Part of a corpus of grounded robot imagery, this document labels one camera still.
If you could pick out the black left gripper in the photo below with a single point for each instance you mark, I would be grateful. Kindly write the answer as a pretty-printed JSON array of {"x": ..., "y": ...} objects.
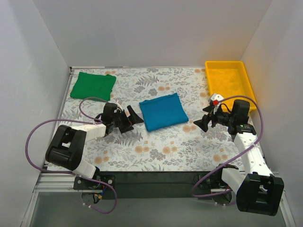
[{"x": 126, "y": 119}]

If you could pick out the green folded t shirt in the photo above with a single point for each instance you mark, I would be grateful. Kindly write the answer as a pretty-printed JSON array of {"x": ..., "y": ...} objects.
[{"x": 91, "y": 85}]

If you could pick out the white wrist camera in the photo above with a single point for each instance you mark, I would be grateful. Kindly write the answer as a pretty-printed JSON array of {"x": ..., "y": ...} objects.
[
  {"x": 119, "y": 108},
  {"x": 214, "y": 101}
]

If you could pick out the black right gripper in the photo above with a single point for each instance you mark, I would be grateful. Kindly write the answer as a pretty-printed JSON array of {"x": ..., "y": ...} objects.
[{"x": 210, "y": 117}]

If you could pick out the blue t shirt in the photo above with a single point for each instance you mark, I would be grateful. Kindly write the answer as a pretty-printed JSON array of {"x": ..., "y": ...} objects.
[{"x": 162, "y": 112}]

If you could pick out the aluminium frame rail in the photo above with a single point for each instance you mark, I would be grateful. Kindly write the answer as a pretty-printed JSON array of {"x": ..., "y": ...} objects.
[{"x": 139, "y": 199}]

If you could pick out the yellow plastic bin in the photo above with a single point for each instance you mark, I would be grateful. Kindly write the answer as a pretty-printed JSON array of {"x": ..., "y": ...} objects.
[{"x": 228, "y": 78}]

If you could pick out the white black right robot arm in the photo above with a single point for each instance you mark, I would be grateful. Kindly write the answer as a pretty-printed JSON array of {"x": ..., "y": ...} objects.
[{"x": 258, "y": 190}]

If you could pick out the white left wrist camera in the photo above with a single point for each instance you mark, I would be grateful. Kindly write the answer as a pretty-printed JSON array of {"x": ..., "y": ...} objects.
[{"x": 119, "y": 108}]

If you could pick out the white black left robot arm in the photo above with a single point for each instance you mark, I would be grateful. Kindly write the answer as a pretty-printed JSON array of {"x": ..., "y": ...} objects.
[{"x": 67, "y": 146}]

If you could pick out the floral patterned table mat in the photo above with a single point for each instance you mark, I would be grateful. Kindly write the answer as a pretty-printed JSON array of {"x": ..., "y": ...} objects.
[{"x": 183, "y": 147}]

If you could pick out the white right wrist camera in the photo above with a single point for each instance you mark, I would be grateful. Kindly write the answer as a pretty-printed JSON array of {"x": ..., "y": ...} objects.
[{"x": 214, "y": 101}]

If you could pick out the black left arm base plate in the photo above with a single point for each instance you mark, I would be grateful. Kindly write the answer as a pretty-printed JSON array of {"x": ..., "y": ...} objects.
[{"x": 94, "y": 182}]

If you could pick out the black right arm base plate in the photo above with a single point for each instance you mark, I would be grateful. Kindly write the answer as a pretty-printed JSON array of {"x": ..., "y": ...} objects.
[{"x": 213, "y": 182}]

